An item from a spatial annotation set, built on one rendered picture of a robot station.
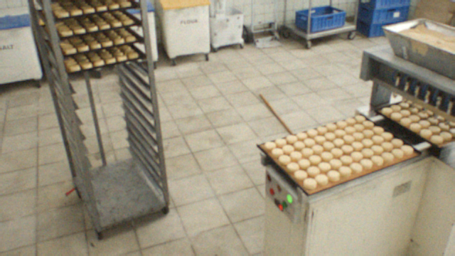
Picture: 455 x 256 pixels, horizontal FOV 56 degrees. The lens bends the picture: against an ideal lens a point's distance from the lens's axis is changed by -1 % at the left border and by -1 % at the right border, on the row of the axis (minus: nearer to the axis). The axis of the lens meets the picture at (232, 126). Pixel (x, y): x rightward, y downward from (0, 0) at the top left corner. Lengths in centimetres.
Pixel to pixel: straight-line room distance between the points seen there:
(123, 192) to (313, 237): 151
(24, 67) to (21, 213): 214
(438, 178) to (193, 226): 151
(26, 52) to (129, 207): 261
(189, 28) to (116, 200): 271
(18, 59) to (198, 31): 196
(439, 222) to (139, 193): 180
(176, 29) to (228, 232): 289
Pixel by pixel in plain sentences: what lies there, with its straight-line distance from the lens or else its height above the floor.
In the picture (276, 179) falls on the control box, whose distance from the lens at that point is 187.
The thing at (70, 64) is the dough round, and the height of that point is 115.
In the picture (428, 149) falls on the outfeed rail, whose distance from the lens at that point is 215.
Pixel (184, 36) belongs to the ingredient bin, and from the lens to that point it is 514.
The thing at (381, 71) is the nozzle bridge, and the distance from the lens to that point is 239.
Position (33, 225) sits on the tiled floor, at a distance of 320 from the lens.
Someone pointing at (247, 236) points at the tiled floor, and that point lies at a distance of 280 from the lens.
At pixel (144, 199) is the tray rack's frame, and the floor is 15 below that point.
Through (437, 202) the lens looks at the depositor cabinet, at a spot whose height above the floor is 63.
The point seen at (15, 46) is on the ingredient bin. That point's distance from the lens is 498.
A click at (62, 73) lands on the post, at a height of 116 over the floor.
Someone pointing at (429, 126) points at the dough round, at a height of 91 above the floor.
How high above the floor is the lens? 197
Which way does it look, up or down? 30 degrees down
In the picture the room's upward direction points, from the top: 1 degrees counter-clockwise
